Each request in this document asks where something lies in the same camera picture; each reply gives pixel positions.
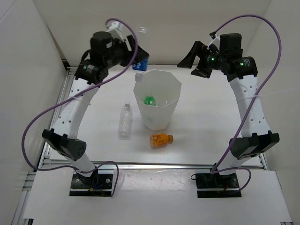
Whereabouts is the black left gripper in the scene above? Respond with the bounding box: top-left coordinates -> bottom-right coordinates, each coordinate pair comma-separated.
103,34 -> 149,69

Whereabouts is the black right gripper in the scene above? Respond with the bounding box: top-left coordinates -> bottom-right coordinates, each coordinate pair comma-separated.
177,41 -> 226,79

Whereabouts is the blue label clear plastic bottle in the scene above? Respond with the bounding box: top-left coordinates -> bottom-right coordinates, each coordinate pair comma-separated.
132,27 -> 150,82

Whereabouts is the green plastic soda bottle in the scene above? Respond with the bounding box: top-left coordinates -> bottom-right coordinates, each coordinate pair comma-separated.
144,96 -> 157,106

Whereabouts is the clear unlabelled plastic bottle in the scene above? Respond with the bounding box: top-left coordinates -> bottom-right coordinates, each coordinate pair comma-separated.
118,102 -> 133,140

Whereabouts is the orange plastic bottle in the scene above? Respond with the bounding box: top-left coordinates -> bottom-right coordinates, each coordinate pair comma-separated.
150,134 -> 174,149

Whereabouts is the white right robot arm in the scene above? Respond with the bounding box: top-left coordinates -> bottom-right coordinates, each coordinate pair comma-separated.
177,33 -> 280,188

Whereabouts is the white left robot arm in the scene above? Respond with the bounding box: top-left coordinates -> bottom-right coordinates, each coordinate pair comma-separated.
42,31 -> 149,188

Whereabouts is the white octagonal bin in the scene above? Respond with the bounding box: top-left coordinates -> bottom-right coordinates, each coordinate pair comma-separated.
133,69 -> 181,131

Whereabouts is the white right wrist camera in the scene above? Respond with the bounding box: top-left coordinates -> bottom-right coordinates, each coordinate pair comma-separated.
209,32 -> 220,48

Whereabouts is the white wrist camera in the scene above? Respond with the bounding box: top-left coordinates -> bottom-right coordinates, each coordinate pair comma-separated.
209,32 -> 220,48
106,21 -> 123,40

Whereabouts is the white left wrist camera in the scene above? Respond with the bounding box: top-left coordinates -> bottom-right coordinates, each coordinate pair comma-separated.
106,21 -> 123,40

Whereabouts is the aluminium table edge rail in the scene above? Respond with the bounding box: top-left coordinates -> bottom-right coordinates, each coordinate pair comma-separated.
35,60 -> 268,171

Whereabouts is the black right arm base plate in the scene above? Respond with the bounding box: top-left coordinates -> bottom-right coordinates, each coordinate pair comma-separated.
191,173 -> 241,198

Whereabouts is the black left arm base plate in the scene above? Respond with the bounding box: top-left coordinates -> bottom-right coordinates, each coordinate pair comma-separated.
69,170 -> 114,197

